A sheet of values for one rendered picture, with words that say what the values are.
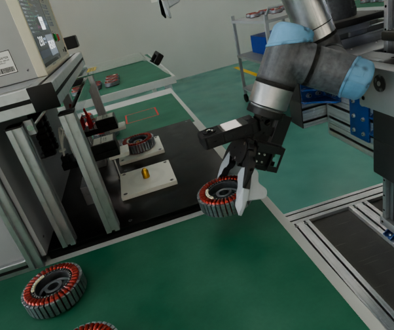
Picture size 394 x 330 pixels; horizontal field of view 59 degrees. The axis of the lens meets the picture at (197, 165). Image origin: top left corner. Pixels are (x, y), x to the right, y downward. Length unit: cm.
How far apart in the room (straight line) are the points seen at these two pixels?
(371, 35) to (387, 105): 54
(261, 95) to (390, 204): 82
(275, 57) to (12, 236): 62
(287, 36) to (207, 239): 41
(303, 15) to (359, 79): 18
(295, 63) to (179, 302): 45
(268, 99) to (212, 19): 581
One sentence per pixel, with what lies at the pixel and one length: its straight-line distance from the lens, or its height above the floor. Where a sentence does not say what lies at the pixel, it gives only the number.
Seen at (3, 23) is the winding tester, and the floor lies 123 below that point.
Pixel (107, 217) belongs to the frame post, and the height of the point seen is 81.
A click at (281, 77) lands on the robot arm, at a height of 103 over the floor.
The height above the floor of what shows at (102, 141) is 92.
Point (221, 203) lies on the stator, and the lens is 67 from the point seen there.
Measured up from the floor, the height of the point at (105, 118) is 92.
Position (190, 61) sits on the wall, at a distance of 638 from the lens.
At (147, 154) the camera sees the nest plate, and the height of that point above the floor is 78.
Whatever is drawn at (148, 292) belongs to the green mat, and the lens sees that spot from 66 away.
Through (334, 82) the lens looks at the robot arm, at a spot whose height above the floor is 101.
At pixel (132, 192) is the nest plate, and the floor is 78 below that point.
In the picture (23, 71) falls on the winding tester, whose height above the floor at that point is 114.
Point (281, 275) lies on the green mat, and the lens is 62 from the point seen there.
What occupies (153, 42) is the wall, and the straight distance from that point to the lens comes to 625.
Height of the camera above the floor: 119
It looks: 25 degrees down
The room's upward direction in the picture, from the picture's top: 14 degrees counter-clockwise
